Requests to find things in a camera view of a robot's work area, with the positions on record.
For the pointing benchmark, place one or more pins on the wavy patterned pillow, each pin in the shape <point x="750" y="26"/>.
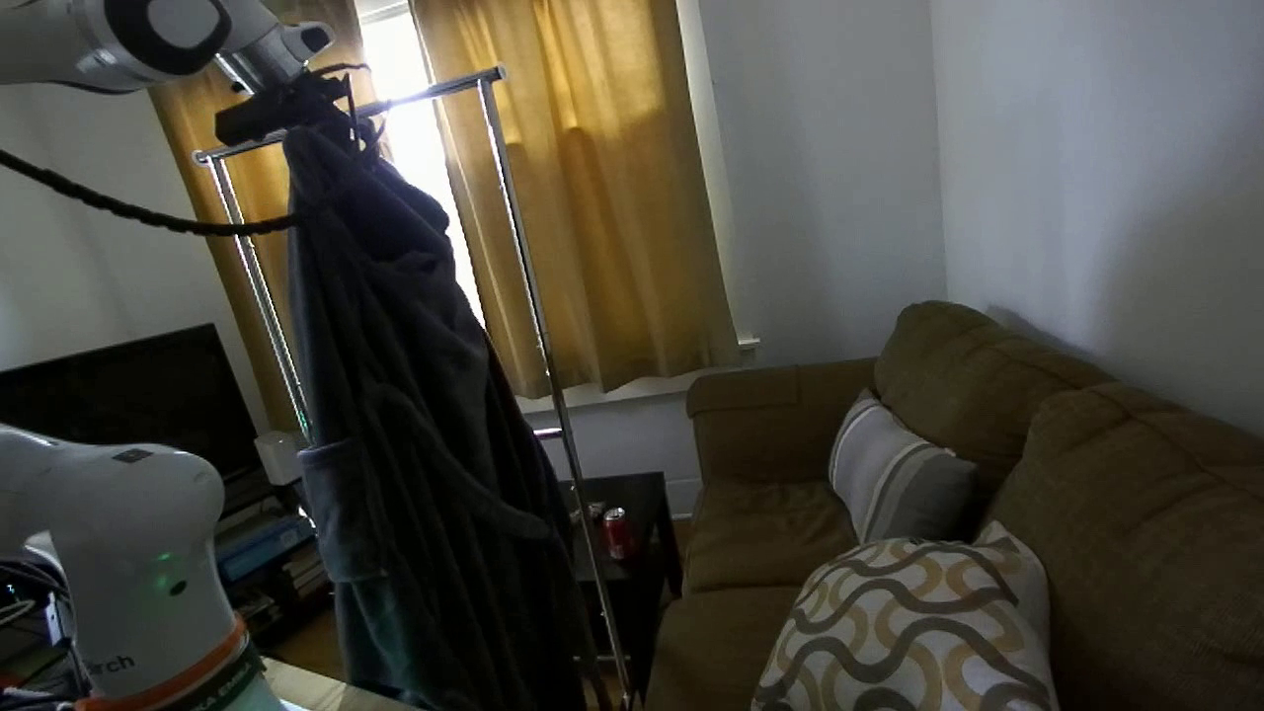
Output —
<point x="908" y="632"/>

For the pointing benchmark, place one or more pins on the black side table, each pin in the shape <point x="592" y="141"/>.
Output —
<point x="642" y="583"/>

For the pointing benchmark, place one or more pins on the red soda can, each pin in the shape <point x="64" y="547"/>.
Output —
<point x="617" y="535"/>

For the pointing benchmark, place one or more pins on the brown sofa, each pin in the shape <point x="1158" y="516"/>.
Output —
<point x="1136" y="513"/>

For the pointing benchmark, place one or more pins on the media shelf with books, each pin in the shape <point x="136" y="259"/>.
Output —
<point x="267" y="553"/>

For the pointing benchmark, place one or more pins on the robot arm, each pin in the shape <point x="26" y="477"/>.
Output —
<point x="128" y="553"/>

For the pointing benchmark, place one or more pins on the metal clothes rack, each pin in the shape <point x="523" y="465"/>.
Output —
<point x="520" y="247"/>

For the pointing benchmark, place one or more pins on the small white box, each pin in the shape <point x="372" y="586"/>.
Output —
<point x="277" y="456"/>

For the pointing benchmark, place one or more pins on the gray robe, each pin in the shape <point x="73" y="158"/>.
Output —
<point x="415" y="434"/>

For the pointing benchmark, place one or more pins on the black television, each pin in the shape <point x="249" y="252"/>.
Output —
<point x="128" y="405"/>

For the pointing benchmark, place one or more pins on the yellow curtain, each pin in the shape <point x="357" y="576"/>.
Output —
<point x="592" y="197"/>
<point x="252" y="286"/>

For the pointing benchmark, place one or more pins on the striped gray pillow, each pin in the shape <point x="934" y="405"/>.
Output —
<point x="894" y="479"/>

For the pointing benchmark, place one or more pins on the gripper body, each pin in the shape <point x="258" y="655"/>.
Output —
<point x="314" y="99"/>

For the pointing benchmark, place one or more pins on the window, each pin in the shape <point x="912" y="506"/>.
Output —
<point x="415" y="148"/>

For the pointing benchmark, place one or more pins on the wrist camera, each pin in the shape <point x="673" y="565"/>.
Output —
<point x="252" y="117"/>

